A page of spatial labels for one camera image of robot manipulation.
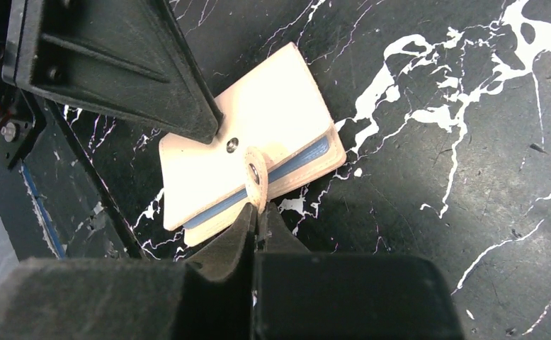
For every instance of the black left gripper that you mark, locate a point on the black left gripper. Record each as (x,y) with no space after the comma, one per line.
(125,59)

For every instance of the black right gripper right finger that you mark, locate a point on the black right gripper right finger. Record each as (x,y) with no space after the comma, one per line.
(318,295)

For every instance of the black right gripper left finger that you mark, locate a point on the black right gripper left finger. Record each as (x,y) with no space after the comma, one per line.
(207,296)

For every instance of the tan blue card holder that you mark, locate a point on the tan blue card holder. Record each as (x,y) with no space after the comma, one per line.
(276,136)

